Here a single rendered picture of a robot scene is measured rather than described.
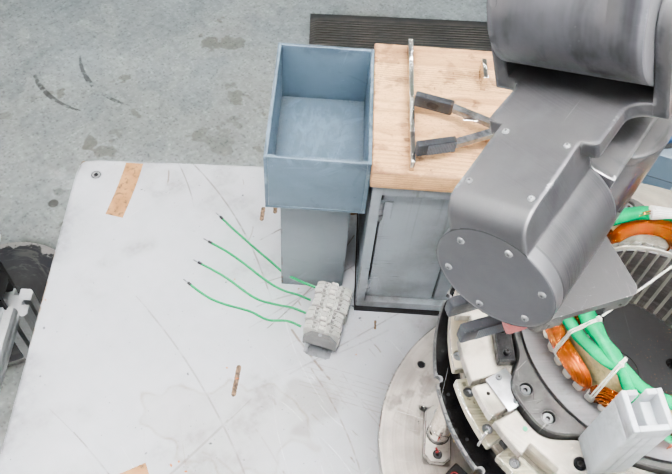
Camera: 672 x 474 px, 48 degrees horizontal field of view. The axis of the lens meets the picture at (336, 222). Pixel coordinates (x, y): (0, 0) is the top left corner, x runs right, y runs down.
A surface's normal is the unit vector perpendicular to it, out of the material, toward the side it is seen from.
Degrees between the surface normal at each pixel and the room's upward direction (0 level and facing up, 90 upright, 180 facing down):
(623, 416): 90
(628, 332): 0
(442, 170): 0
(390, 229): 90
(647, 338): 0
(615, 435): 90
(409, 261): 90
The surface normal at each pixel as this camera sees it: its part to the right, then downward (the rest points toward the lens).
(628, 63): -0.53, 0.79
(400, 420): 0.05, -0.58
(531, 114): -0.25, -0.71
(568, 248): 0.59, -0.03
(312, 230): -0.04, 0.81
